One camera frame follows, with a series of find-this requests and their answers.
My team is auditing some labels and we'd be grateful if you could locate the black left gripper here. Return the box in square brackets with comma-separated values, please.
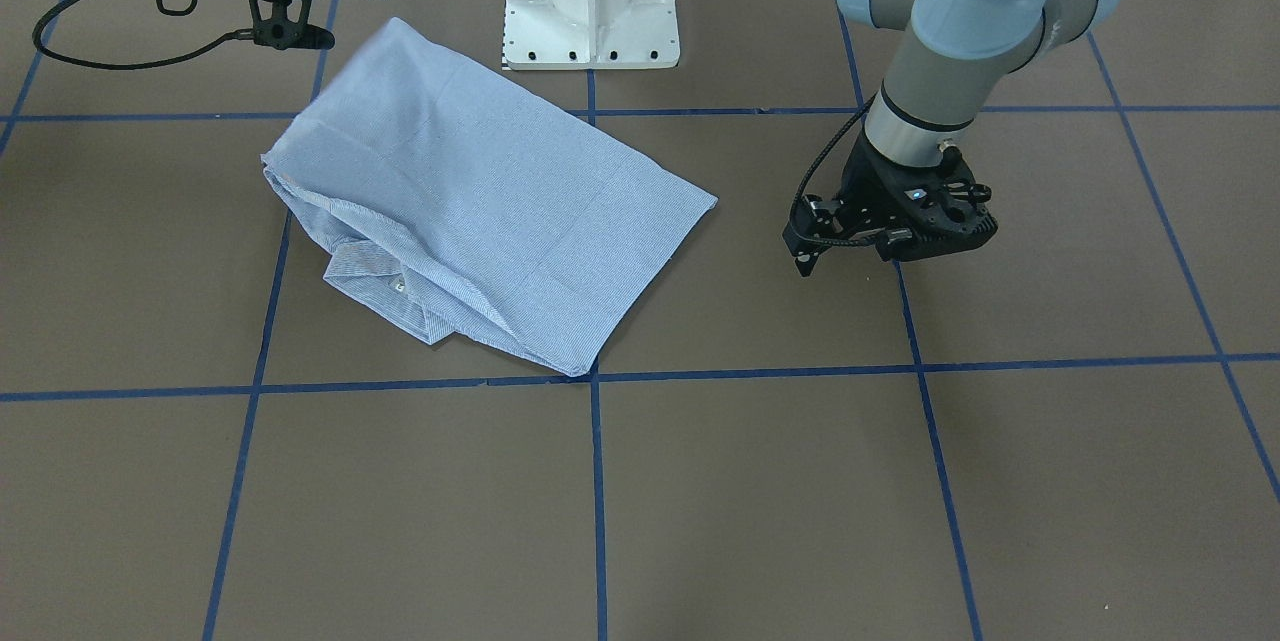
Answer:
[782, 138, 998, 278]

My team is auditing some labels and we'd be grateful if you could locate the blue white striped shirt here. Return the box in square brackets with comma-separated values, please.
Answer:
[262, 18, 717, 377]

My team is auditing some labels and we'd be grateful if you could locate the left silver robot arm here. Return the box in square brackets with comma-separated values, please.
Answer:
[782, 0, 1120, 278]

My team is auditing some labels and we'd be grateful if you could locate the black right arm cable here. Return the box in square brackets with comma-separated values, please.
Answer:
[32, 0, 256, 72]

